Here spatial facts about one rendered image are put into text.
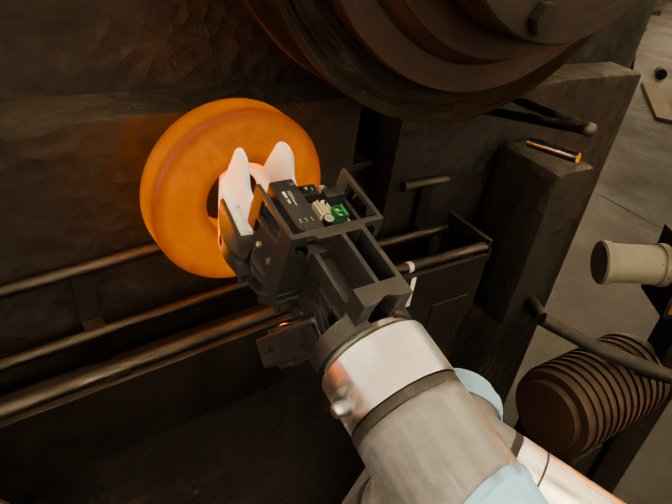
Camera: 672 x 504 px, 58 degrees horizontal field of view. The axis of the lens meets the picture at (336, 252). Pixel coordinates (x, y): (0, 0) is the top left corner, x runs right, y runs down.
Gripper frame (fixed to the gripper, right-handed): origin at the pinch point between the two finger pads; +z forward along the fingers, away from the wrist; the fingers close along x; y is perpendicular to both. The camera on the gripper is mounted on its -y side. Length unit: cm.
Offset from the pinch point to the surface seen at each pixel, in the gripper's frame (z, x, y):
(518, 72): -2.6, -25.7, 9.1
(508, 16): -7.3, -14.6, 17.5
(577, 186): -5.7, -44.1, -6.4
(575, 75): 8, -53, 0
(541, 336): 6, -113, -92
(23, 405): -7.0, 19.2, -14.3
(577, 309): 10, -135, -93
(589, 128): -10.3, -28.3, 8.3
